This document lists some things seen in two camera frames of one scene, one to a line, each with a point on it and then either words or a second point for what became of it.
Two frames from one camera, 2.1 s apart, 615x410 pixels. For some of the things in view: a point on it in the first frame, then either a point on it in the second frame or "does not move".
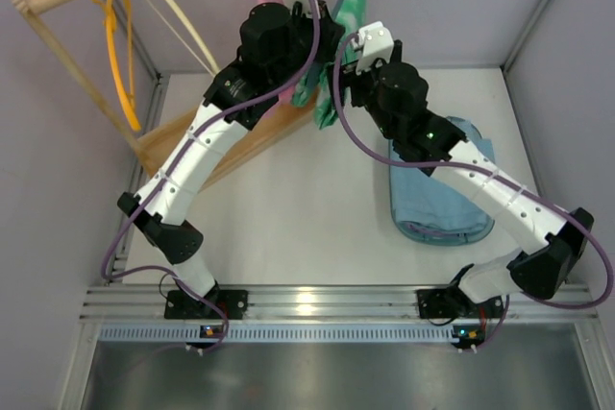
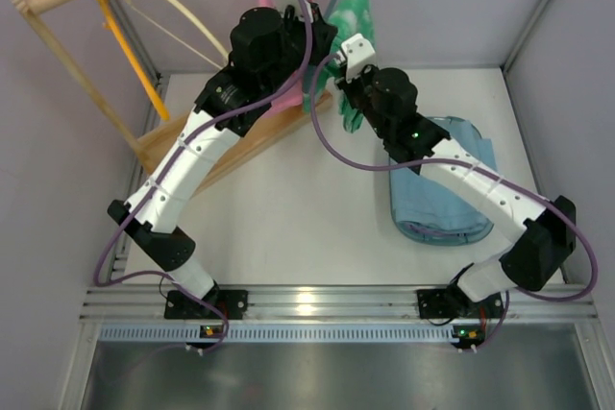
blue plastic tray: x=427 y=211 does not move
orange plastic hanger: x=108 y=7 to x=127 y=47
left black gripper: x=325 y=26 does not move
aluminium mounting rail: x=324 y=302 does not move
